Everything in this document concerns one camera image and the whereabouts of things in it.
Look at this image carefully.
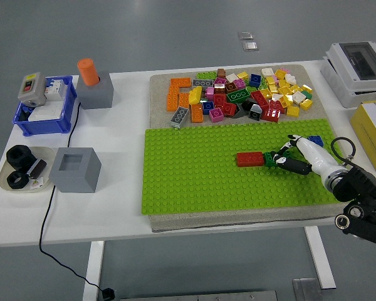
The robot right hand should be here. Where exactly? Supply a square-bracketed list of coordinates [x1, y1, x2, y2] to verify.
[269, 134, 341, 182]

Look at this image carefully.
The dark green toy brick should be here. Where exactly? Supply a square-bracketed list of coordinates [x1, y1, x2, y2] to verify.
[226, 89, 251, 104]
[263, 150, 290, 167]

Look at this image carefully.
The large red toy brick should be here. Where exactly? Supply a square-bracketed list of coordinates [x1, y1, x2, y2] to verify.
[260, 100, 285, 123]

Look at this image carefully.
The black and white toy brick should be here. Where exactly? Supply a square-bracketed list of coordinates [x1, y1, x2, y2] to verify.
[250, 104, 265, 122]

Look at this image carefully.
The green studded baseplate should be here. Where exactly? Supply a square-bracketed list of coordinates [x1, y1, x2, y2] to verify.
[140, 118, 348, 216]

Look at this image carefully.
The yellow sloped toy brick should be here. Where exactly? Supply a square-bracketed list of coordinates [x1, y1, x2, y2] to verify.
[189, 87, 204, 106]

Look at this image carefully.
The grey toy brick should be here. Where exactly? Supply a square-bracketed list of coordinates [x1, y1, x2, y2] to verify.
[169, 106, 190, 130]
[192, 79, 215, 89]

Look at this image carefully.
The yellow cardboard box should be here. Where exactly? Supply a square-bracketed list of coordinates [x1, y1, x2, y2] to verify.
[350, 100, 376, 172]

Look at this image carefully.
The white junction box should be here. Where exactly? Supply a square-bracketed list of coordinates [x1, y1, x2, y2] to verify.
[320, 57, 376, 109]

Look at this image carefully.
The white table leg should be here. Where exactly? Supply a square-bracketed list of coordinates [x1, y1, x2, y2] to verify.
[303, 225, 337, 289]
[82, 240, 106, 301]

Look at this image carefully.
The white distribution box with window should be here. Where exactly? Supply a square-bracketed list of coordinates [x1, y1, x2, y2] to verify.
[326, 41, 376, 94]

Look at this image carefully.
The small grey metal plate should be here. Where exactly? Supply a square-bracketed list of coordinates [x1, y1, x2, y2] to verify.
[293, 277, 323, 301]

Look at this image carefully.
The grey-brown mat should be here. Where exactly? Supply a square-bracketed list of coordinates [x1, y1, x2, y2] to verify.
[149, 64, 360, 233]

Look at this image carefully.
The grey block with round socket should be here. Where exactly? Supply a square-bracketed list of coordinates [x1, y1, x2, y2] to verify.
[76, 71, 114, 110]

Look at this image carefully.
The orange cylinder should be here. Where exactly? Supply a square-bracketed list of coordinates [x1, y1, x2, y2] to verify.
[76, 58, 100, 87]

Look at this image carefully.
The grey block with square recess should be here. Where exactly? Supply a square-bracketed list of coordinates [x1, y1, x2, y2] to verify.
[48, 147, 102, 193]

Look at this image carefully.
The beige tray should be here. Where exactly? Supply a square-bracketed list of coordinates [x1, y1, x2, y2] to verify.
[0, 146, 56, 193]

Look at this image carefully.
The white circuit breaker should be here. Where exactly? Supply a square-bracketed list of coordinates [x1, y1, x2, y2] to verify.
[43, 78, 65, 102]

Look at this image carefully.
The blue plastic bin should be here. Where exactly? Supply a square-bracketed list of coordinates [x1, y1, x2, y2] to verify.
[12, 75, 78, 137]

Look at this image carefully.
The black part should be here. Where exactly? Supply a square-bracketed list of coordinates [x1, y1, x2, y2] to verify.
[18, 106, 35, 122]

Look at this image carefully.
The large black nut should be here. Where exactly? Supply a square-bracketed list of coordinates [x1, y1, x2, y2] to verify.
[6, 144, 35, 172]

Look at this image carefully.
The small black nut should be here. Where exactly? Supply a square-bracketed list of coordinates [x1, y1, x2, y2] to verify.
[6, 171, 29, 191]

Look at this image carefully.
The white wall switch panel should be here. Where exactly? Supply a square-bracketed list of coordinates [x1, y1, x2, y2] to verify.
[28, 105, 63, 122]

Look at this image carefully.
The black cord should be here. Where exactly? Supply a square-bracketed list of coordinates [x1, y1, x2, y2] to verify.
[38, 102, 103, 292]

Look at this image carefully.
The grey push-button switch box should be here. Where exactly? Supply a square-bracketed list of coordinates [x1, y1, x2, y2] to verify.
[17, 72, 48, 107]

